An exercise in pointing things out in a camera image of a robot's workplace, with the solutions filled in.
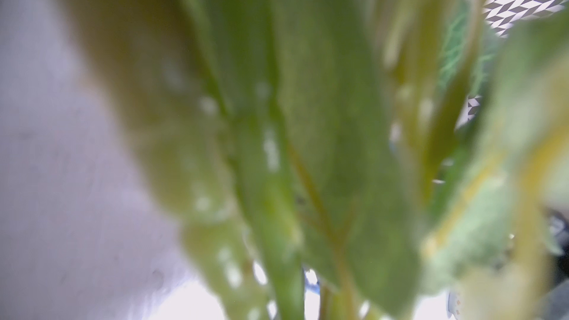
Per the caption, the blue tape dispenser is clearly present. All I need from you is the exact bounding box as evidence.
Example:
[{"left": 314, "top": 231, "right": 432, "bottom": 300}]
[{"left": 303, "top": 268, "right": 320, "bottom": 295}]

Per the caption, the artificial rose bouquet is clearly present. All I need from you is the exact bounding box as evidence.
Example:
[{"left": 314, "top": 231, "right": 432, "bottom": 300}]
[{"left": 56, "top": 0, "right": 568, "bottom": 319}]

